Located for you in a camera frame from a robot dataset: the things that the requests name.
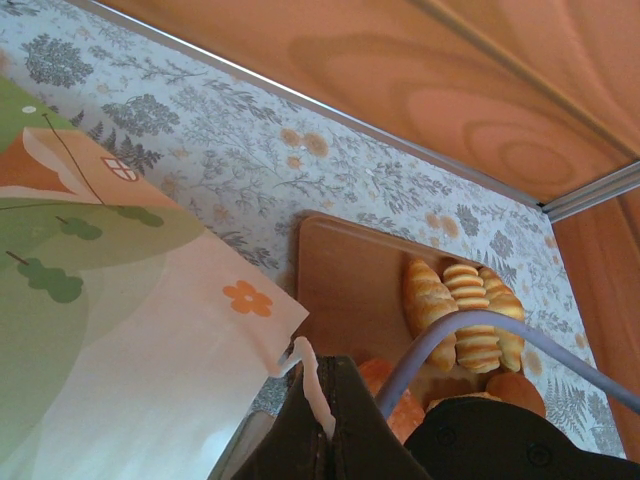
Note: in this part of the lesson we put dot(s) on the small orange fake bread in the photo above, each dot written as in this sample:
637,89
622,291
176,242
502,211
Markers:
372,372

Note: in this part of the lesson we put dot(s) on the brown wooden tray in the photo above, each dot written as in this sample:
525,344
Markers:
350,280

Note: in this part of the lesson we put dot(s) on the round brown fake bun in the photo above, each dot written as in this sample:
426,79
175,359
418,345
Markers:
515,392

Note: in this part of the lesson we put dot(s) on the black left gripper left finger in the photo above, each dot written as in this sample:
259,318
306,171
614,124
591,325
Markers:
290,450

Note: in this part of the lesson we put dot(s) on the floral table cloth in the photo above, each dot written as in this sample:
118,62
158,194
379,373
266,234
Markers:
225,150

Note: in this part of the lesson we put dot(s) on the ridged shell-shaped fake bread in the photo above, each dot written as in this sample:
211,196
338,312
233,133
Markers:
465,285

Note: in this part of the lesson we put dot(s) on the pale golden fake croissant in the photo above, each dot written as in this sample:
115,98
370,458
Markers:
425,295

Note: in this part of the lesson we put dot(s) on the aluminium frame post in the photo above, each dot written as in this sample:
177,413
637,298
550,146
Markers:
595,192

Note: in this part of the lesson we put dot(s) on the aluminium frame bar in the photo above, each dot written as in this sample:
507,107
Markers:
300,101

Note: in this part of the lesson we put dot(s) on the white printed paper bag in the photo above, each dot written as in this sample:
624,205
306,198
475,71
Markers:
125,350

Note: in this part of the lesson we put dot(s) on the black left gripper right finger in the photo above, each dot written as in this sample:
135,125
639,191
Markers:
360,450

